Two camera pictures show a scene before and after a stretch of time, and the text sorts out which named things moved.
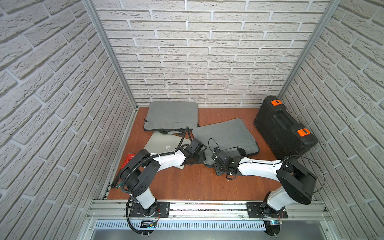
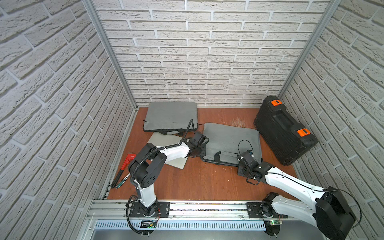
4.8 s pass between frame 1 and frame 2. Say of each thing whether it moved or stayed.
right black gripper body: moved
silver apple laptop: stayed
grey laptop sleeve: moved
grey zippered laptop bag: stayed
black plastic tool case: stayed
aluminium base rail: stayed
